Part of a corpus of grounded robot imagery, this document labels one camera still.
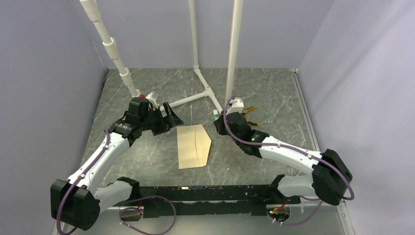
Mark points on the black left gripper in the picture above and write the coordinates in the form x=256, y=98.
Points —
x=165, y=123

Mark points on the tan paper envelope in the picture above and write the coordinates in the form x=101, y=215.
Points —
x=193, y=144

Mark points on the white green glue stick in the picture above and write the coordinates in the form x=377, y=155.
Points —
x=216, y=114

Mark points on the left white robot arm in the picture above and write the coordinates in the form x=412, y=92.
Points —
x=78, y=200

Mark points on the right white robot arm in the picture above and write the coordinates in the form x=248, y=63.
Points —
x=325, y=175

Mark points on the yellow handled pliers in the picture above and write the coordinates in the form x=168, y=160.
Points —
x=248, y=118

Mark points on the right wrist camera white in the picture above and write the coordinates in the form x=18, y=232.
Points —
x=235, y=105

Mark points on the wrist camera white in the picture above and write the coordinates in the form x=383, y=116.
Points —
x=235, y=105
x=152, y=97

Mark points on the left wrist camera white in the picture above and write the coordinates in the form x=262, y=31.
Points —
x=152, y=97

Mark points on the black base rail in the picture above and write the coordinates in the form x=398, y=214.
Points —
x=253, y=200

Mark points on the white PVC pipe frame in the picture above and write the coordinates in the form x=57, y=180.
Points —
x=172, y=46

